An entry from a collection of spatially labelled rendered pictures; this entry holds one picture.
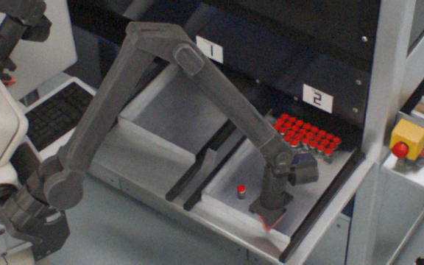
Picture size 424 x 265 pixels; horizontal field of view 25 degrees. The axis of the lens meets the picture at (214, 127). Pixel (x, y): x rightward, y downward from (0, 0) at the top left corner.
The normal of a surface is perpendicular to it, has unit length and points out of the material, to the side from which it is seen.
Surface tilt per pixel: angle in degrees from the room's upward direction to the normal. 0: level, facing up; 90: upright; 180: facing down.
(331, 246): 90
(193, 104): 0
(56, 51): 90
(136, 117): 0
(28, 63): 90
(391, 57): 90
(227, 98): 73
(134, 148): 0
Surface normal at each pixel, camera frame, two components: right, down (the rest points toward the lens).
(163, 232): -0.03, -0.67
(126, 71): 0.26, 0.51
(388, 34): -0.57, 0.62
